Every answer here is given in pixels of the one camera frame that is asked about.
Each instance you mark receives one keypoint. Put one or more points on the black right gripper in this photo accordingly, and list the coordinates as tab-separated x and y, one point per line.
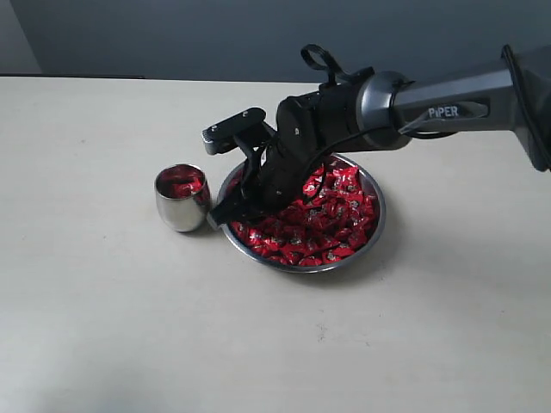
275	172

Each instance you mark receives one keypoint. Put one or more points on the red candies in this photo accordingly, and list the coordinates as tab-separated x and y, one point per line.
180	181

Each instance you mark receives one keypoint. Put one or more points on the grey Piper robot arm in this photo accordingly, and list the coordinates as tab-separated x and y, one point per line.
377	111

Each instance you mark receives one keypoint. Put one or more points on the stainless steel cup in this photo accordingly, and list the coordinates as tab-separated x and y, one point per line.
184	215

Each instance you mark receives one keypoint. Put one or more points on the stainless steel bowl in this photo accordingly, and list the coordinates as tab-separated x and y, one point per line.
330	217

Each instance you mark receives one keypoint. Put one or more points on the red wrapped candy front centre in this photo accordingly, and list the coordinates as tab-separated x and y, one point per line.
296	240

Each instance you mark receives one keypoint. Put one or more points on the red wrapped candy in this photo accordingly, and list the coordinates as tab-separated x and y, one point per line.
336	254
296	240
346	178

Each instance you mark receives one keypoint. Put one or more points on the red wrapped candy front right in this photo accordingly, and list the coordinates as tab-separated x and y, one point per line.
336	254

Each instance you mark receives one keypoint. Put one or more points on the red wrapped candy upper right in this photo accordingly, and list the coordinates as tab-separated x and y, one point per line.
346	178

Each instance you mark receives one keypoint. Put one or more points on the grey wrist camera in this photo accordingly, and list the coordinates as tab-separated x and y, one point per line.
246	130

